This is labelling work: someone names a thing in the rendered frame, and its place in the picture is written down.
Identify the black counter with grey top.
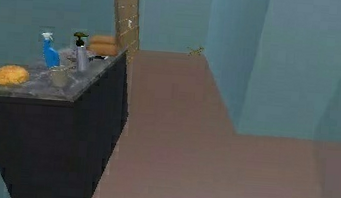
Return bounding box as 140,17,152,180
0,39,134,198

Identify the blue spray bottle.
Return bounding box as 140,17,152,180
38,31,63,70

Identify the small green plant sprig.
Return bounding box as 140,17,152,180
186,45,205,58

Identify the grey soap dispenser bottle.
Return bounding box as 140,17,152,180
70,31,93,73

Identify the brown sliced bread loaf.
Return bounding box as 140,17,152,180
86,33,121,58

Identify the round golden bread loaf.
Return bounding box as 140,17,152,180
0,63,31,88

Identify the tan wooden door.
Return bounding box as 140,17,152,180
107,0,143,64

